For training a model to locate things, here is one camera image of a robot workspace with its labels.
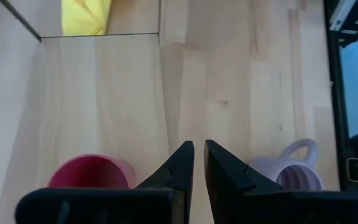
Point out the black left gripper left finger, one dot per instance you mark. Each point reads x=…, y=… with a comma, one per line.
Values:
x=180, y=174

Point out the black metal table frame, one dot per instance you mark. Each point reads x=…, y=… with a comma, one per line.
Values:
x=334, y=93

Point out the red plastic cup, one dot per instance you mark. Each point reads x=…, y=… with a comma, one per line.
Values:
x=92, y=172

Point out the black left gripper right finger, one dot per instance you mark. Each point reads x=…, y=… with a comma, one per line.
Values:
x=225, y=177

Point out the silver aluminium bracket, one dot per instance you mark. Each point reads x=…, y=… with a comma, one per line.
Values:
x=341, y=14

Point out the yellow cloth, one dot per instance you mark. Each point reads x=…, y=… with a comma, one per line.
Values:
x=84, y=17

